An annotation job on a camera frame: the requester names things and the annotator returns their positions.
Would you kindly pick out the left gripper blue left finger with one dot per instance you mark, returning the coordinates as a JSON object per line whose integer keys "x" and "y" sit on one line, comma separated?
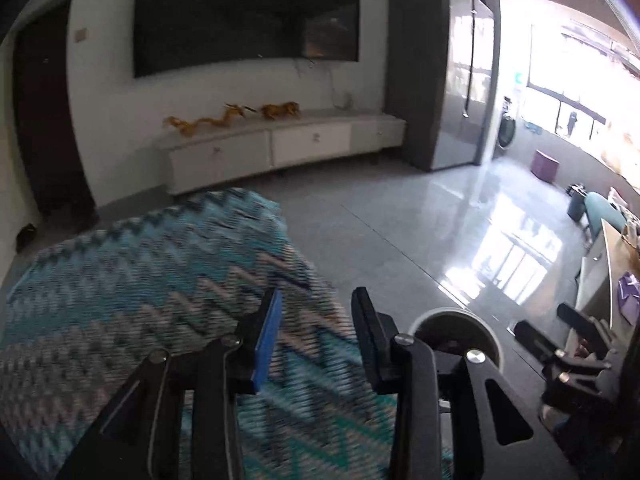
{"x": 137, "y": 434}

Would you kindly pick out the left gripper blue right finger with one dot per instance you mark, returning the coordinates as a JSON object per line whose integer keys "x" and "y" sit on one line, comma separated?
{"x": 495, "y": 435}

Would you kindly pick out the white round trash bin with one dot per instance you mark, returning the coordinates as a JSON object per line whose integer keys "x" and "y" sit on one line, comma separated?
{"x": 456, "y": 331}

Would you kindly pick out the zigzag knitted table cloth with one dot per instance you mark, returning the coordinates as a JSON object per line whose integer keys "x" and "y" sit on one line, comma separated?
{"x": 87, "y": 311}

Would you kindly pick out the purple storage stool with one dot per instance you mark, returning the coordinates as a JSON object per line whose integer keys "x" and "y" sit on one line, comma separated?
{"x": 544, "y": 167}

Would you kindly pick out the dark shoes by door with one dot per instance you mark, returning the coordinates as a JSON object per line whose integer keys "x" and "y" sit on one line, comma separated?
{"x": 25, "y": 237}

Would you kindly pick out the dark brown entrance door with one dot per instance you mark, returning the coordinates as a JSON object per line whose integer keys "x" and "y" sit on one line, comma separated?
{"x": 43, "y": 125}

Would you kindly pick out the white TV cabinet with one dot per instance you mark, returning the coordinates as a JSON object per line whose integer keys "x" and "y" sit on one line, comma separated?
{"x": 256, "y": 146}

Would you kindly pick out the golden dragon figurine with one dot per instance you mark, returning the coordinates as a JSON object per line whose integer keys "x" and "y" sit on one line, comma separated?
{"x": 188, "y": 129}

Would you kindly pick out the golden tiger figurine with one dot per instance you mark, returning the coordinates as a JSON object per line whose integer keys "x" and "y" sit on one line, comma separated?
{"x": 277, "y": 111}

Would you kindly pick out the grey double-door refrigerator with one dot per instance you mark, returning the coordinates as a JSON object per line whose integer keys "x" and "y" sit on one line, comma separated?
{"x": 439, "y": 64}

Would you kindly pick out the wall light switch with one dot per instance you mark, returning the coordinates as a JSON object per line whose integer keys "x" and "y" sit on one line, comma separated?
{"x": 80, "y": 35}

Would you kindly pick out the black wall television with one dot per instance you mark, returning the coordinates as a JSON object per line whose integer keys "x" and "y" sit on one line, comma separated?
{"x": 174, "y": 34}

